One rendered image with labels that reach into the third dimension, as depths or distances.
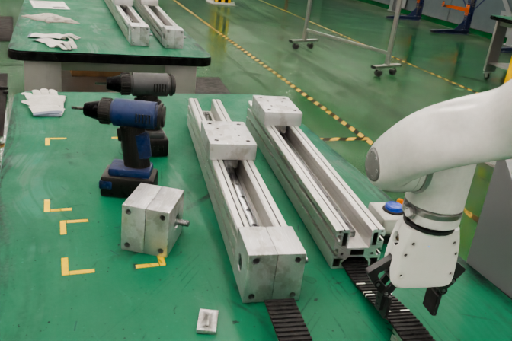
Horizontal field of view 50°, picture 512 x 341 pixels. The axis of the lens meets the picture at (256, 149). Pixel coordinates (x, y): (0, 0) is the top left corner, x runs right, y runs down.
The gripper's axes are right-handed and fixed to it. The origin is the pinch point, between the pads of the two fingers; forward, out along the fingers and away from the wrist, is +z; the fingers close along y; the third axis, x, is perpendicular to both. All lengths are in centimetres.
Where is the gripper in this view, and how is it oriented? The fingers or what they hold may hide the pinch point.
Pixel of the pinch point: (407, 305)
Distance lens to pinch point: 92.7
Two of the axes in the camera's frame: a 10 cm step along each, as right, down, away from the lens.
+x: -2.2, -3.8, 9.0
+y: 9.7, 0.2, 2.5
